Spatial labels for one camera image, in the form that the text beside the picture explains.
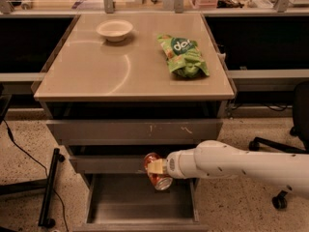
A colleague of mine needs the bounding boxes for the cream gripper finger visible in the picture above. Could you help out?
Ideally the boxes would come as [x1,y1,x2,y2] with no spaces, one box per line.
[147,159,167,175]

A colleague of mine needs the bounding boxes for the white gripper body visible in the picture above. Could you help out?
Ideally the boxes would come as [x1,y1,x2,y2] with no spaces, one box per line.
[166,151,185,179]

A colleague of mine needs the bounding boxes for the red coke can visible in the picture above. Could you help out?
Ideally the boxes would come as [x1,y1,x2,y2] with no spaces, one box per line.
[144,153,173,191]

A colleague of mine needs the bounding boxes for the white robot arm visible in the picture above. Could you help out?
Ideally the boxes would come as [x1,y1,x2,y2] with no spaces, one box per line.
[146,140,309,197]

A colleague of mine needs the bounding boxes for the open bottom grey drawer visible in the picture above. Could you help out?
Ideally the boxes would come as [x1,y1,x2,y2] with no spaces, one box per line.
[73,174,209,232]

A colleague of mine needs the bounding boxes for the middle grey drawer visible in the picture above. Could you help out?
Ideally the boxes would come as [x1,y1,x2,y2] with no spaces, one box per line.
[69,154,210,174]

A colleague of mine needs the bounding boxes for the grey drawer cabinet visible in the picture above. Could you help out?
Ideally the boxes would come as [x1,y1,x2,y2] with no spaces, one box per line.
[30,13,238,176]

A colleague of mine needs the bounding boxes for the top grey drawer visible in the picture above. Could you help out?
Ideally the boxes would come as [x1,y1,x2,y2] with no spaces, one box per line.
[46,119,223,146]

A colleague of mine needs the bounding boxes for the green chip bag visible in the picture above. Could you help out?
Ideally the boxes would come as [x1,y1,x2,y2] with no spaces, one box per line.
[157,34,210,78]

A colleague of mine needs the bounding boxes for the black stand base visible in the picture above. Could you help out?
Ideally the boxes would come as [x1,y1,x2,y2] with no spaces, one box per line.
[0,148,65,228]

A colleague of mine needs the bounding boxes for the black office chair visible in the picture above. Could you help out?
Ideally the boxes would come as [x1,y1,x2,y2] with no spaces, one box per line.
[248,80,309,211]

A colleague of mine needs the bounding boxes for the white paper bowl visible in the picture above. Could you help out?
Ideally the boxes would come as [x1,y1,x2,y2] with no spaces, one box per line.
[97,19,133,43]

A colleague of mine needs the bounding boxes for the black cable on floor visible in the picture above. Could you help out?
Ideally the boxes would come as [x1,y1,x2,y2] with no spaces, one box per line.
[2,119,70,232]

